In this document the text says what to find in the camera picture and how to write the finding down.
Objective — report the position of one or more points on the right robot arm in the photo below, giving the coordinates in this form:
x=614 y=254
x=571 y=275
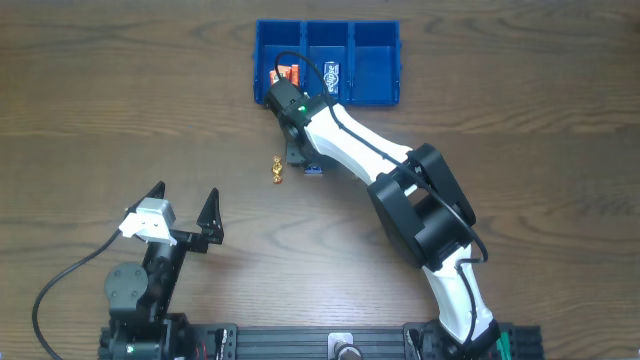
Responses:
x=350 y=140

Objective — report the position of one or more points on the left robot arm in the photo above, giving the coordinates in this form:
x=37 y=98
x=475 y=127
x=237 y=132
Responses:
x=125 y=290

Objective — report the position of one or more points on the blue candy pack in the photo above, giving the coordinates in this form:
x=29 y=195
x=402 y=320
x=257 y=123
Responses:
x=314 y=171
x=332 y=77

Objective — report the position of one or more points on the orange candy box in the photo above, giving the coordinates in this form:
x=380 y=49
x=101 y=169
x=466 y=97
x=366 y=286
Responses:
x=295 y=74
x=279 y=74

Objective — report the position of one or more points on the blue tray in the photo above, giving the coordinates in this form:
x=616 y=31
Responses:
x=375 y=75

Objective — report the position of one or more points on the gold candy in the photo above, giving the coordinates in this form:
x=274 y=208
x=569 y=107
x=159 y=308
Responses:
x=277 y=169

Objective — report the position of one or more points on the mounting rail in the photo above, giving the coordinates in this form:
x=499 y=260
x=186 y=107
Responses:
x=290 y=342

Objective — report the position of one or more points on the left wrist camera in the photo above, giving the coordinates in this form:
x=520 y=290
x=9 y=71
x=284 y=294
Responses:
x=150 y=220

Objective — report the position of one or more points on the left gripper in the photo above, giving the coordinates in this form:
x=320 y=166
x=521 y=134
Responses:
x=192 y=242

